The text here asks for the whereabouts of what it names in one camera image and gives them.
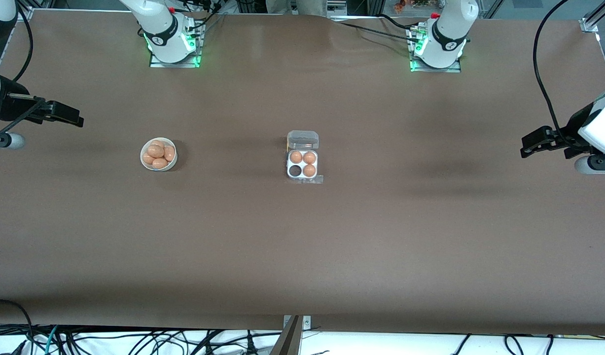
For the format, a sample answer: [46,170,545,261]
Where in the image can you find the clear plastic egg box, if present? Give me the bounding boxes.
[286,130,324,185]

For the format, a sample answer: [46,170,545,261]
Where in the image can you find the white round bowl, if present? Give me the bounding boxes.
[140,137,178,172]

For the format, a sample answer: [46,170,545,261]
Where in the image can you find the brown paper table cover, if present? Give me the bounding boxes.
[0,9,605,337]

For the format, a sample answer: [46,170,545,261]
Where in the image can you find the brown angled bar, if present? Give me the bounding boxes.
[269,316,303,355]

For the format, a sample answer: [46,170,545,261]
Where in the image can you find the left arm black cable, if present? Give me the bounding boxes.
[532,0,571,144]

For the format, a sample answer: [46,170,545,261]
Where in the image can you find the aluminium frame profile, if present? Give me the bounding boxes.
[580,0,605,34]
[16,0,54,21]

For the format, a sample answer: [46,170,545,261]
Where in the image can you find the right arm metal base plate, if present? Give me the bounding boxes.
[149,22,202,68]

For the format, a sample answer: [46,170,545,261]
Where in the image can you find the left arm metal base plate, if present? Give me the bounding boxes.
[409,25,462,73]

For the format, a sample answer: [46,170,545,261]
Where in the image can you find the black cables at right base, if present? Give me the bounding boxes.
[177,0,225,39]

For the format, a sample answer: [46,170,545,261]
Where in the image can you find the black cable on table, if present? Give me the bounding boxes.
[339,22,420,44]
[379,13,422,31]

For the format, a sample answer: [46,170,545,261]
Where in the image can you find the black looped floor cable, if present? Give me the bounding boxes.
[0,299,35,355]

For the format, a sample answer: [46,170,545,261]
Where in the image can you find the teal floor cable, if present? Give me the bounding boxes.
[44,325,60,355]

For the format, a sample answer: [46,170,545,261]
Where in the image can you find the small metal bracket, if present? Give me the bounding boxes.
[283,315,312,331]

